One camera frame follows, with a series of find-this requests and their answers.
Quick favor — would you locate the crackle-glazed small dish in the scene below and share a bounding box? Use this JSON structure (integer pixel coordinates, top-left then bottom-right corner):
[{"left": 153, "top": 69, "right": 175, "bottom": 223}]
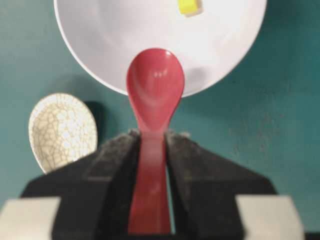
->
[{"left": 28, "top": 92, "right": 98, "bottom": 174}]

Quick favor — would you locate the yellow hexagonal prism block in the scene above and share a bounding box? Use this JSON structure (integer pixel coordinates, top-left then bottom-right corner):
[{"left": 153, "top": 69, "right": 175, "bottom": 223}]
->
[{"left": 177, "top": 0, "right": 203, "bottom": 17}]

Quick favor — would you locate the red plastic spoon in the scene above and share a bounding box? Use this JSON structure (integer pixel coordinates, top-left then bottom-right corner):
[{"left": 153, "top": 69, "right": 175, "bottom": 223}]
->
[{"left": 126, "top": 48, "right": 185, "bottom": 235}]

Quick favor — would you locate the white bowl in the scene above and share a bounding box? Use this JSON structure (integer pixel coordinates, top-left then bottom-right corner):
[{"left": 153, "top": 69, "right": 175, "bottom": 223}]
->
[{"left": 53, "top": 0, "right": 267, "bottom": 97}]

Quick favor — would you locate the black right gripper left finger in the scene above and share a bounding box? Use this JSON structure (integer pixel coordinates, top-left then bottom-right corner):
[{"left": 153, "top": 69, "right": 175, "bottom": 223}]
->
[{"left": 20, "top": 129, "right": 140, "bottom": 240}]

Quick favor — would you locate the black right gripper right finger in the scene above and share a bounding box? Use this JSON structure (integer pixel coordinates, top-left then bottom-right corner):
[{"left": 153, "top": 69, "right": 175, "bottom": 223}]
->
[{"left": 165, "top": 131, "right": 277, "bottom": 240}]

